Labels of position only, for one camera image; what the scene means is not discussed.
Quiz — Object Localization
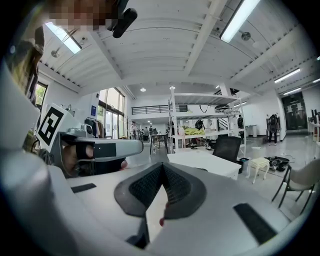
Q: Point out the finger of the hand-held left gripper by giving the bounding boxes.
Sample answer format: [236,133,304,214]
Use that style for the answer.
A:
[93,138,145,161]

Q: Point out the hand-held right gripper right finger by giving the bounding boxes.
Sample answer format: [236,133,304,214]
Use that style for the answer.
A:
[149,161,297,255]

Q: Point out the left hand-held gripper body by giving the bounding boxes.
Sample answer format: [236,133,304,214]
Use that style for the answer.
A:
[35,102,128,179]

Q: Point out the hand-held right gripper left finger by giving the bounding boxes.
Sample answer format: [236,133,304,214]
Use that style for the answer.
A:
[48,161,165,254]

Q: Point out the person's left hand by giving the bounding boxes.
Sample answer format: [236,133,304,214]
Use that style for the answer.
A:
[62,144,96,176]

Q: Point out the black table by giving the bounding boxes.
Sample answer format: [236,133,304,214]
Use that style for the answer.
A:
[149,133,169,156]

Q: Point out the clothes rack with garments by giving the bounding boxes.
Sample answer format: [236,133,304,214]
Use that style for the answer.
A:
[84,116,106,139]

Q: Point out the black mezzanine railing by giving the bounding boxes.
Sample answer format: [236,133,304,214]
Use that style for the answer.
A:
[131,104,189,116]

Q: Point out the yellow plaid shirt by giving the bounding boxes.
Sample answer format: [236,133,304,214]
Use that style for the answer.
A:
[4,26,46,101]

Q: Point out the gray trash bin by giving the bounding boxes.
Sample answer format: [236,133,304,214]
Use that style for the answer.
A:
[238,157,251,175]

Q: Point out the yellow cloth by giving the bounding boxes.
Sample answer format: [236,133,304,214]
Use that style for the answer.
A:
[181,126,206,136]

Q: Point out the white stool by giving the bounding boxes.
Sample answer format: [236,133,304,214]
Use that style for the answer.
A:
[248,157,271,185]

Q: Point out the black mesh office chair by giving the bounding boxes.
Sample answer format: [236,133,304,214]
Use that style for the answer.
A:
[212,134,243,164]

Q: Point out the black floor bag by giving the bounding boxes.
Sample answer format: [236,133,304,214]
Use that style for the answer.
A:
[264,155,291,172]

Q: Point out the long ceiling light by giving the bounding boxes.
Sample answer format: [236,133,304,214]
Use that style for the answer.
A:
[274,67,301,84]
[44,21,83,55]
[282,87,302,96]
[219,0,262,43]

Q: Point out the white metal shelf rack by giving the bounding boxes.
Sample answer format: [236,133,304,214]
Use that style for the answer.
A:
[167,88,248,155]

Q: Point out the gray chair with black legs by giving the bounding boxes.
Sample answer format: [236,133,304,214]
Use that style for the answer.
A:
[271,157,320,216]

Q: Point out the black double door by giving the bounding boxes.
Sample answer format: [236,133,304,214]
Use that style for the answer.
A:
[281,91,309,131]

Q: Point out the tall glass window wall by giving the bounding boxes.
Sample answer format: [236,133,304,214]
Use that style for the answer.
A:
[97,87,126,140]

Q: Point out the black head-worn camera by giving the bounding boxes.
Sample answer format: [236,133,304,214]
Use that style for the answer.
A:
[106,7,139,39]

